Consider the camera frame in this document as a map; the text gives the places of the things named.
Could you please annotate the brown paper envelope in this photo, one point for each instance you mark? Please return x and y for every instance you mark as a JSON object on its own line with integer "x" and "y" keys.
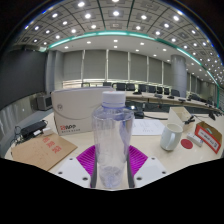
{"x": 41, "y": 151}

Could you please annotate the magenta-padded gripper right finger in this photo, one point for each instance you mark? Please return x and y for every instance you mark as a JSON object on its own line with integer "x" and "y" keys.
{"x": 146, "y": 170}

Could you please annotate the row of black office chairs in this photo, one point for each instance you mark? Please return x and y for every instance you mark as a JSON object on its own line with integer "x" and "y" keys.
{"x": 150, "y": 89}

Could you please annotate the brown cardboard box red label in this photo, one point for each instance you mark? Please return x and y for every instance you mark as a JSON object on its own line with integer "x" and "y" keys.
{"x": 208, "y": 136}

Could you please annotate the white ceramic mug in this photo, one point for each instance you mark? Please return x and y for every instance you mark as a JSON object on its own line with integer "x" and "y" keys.
{"x": 170, "y": 136}

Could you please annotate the black marker pen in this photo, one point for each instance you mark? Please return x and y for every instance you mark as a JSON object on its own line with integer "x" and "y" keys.
{"x": 190, "y": 119}

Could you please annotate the long curved conference desk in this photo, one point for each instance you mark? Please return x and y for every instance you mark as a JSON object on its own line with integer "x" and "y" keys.
{"x": 156, "y": 99}

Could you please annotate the clear plastic water bottle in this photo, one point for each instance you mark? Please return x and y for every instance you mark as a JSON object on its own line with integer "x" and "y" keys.
{"x": 112, "y": 133}

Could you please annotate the white remote control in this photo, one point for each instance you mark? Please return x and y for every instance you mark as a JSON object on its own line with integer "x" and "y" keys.
{"x": 195, "y": 139}

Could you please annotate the white divided organizer box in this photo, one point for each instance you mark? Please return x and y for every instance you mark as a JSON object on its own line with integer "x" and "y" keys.
{"x": 176, "y": 116}

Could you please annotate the group of ceiling lights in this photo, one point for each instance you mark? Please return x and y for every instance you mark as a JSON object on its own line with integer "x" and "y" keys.
{"x": 116, "y": 13}

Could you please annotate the black desk microphone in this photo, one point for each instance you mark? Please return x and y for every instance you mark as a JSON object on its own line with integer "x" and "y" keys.
{"x": 212, "y": 115}

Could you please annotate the black power adapter brick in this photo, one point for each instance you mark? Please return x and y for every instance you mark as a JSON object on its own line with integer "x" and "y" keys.
{"x": 32, "y": 128}

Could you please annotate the small white power adapter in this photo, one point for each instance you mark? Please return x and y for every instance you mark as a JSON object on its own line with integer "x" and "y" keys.
{"x": 47, "y": 131}

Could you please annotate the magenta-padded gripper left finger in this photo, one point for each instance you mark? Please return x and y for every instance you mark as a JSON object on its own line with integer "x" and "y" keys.
{"x": 75, "y": 170}

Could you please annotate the flat round red coaster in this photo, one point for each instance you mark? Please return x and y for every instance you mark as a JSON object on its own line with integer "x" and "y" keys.
{"x": 187, "y": 144}

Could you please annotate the large white cardboard box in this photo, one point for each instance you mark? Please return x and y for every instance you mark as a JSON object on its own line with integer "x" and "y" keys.
{"x": 75, "y": 111}

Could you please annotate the white printed paper sheet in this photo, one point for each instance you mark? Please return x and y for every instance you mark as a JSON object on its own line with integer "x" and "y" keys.
{"x": 148, "y": 127}

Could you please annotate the grey box monitor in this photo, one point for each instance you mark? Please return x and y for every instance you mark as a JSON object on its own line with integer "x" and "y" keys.
{"x": 44, "y": 102}

